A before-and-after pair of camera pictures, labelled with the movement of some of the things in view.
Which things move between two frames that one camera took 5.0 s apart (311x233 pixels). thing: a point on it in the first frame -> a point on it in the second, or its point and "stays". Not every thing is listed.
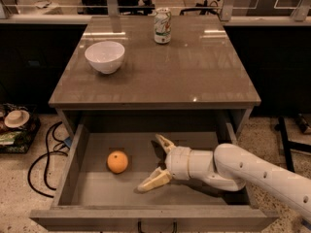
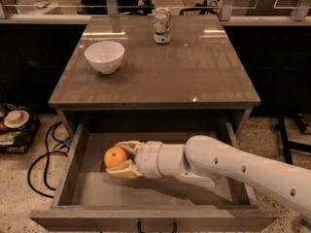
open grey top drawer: [92, 198] stays
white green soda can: [162, 25] stays
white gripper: [177, 162] -> [147, 159]
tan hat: [17, 118] stays
